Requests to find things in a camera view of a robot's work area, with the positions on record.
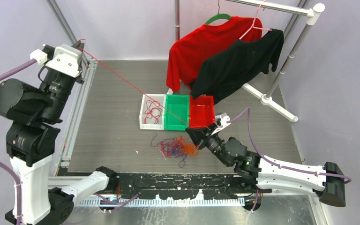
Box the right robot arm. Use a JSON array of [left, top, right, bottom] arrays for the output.
[[186, 124, 348, 207]]

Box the red plastic bin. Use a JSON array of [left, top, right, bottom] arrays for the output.
[[189, 96, 215, 128]]

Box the pink clothes hanger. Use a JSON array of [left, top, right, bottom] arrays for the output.
[[239, 0, 272, 40]]

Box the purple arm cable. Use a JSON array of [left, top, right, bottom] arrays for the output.
[[0, 49, 49, 225], [228, 107, 352, 184]]

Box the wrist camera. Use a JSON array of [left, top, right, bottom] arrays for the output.
[[45, 44, 82, 78], [212, 112, 231, 135]]

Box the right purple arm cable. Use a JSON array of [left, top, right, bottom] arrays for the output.
[[228, 107, 352, 184]]

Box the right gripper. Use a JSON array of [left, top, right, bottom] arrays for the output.
[[186, 122, 230, 166]]

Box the red t-shirt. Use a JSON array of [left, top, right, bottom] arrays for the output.
[[166, 16, 263, 92]]

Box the black t-shirt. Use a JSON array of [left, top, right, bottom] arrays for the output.
[[190, 29, 284, 104]]

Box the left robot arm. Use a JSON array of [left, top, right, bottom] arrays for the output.
[[0, 41, 119, 225]]

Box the cable pile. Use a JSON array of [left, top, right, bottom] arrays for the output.
[[150, 132, 201, 168]]

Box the white clothes rack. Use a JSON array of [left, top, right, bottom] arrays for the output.
[[167, 0, 326, 123]]

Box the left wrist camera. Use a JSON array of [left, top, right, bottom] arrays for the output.
[[45, 44, 82, 78]]

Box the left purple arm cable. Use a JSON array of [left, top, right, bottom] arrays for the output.
[[0, 49, 49, 225]]

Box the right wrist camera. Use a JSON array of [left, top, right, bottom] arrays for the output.
[[212, 112, 231, 135]]

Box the green plastic bin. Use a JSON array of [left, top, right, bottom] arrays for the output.
[[164, 94, 190, 131]]

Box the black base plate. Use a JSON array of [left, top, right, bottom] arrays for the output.
[[98, 173, 256, 200]]

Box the white plastic bin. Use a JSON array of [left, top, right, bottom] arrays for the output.
[[139, 94, 166, 130]]

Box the white cable duct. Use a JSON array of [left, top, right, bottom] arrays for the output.
[[76, 196, 245, 208]]

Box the green clothes hanger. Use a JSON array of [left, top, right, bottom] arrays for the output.
[[204, 0, 231, 25]]

